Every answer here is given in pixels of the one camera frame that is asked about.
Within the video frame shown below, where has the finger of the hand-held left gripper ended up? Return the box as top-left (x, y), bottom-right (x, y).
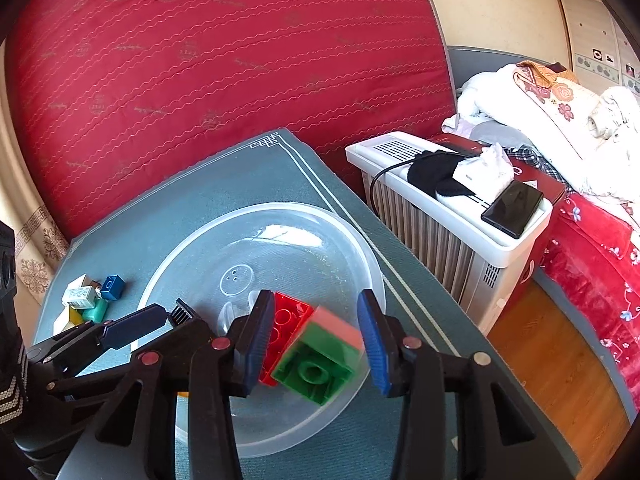
top-left (27, 304), bottom-right (168, 367)
top-left (45, 317), bottom-right (216, 409)

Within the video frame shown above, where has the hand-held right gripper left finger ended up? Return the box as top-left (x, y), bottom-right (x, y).
top-left (94, 289), bottom-right (277, 480)

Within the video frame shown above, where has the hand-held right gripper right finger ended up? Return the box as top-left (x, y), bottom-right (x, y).
top-left (356, 289), bottom-right (538, 480)

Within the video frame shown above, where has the black ribbed plastic piece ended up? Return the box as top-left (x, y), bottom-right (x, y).
top-left (169, 298), bottom-right (193, 327)

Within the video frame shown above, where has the teal plastic case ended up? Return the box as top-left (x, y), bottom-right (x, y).
top-left (81, 300), bottom-right (110, 324)

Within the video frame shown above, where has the green and pink building block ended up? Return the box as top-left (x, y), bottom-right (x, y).
top-left (271, 305), bottom-right (366, 405)

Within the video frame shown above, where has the clear plastic bowl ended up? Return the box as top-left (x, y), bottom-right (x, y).
top-left (135, 202), bottom-right (387, 458)

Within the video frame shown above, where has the person's left forearm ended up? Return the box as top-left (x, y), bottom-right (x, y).
top-left (0, 220), bottom-right (33, 428)

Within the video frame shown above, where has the red building block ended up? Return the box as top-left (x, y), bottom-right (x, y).
top-left (259, 291), bottom-right (316, 387)

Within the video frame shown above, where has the blue building block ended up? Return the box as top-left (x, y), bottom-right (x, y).
top-left (100, 275), bottom-right (126, 302)

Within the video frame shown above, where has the white patterned small box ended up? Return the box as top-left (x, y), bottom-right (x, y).
top-left (61, 275), bottom-right (99, 309)

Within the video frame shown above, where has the white electric heater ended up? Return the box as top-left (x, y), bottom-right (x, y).
top-left (345, 131), bottom-right (553, 323)

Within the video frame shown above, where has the beige patterned curtain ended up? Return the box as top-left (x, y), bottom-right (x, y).
top-left (0, 50), bottom-right (71, 306)

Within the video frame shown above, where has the black cloth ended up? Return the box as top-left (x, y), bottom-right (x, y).
top-left (406, 150), bottom-right (483, 198)

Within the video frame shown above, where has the white charger block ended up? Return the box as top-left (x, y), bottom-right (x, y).
top-left (450, 160), bottom-right (488, 193)

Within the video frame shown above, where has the black smartphone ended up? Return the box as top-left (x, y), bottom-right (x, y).
top-left (481, 180), bottom-right (545, 240)

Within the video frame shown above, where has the white crumpled tissue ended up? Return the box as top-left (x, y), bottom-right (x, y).
top-left (470, 142), bottom-right (516, 196)

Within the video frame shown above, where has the red floral bed sheet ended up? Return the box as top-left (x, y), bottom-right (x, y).
top-left (535, 192), bottom-right (640, 396)

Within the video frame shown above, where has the grey cloth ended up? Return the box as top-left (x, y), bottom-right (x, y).
top-left (470, 122), bottom-right (526, 148)

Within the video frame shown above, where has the plaid cloth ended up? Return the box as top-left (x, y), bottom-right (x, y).
top-left (505, 145), bottom-right (571, 181)

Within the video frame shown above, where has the red quilted mattress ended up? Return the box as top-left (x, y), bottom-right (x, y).
top-left (5, 0), bottom-right (458, 238)

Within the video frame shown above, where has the grey headboard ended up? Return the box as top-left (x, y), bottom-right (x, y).
top-left (446, 46), bottom-right (521, 93)

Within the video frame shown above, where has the floral quilt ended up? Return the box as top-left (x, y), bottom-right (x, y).
top-left (512, 60), bottom-right (640, 201)

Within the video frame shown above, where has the wooden wardrobe door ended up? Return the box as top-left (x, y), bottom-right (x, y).
top-left (542, 0), bottom-right (640, 96)

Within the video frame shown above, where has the black cable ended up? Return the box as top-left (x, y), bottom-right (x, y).
top-left (369, 156), bottom-right (426, 211)

